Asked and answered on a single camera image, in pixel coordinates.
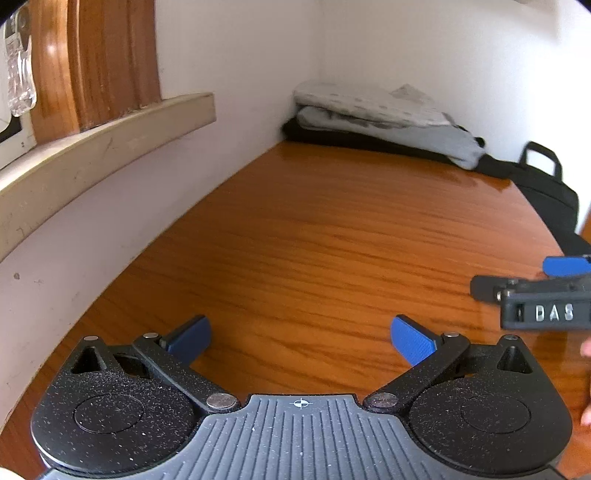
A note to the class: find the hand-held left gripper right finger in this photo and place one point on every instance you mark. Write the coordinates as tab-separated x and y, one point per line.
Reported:
411	339

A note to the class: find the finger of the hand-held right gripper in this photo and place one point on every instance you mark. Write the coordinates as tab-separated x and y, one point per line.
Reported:
565	265
491	290

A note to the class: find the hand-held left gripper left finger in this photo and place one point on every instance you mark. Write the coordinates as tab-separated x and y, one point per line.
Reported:
191	337

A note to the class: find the white patterned garment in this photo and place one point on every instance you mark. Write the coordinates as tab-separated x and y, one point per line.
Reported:
369	106

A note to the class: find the black clothes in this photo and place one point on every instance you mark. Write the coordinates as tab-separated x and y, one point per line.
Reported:
392	147

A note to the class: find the person's right hand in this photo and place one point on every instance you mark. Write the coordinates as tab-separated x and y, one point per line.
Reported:
586	383

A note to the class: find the black bag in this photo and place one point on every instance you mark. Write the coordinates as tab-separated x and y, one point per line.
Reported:
549	194

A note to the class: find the light grey sweater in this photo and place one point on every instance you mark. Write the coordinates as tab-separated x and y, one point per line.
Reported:
429	138

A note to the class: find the beige window sill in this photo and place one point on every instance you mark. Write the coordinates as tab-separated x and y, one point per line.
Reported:
101	157

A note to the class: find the wooden window casing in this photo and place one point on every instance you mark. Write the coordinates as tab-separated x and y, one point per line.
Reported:
92	60

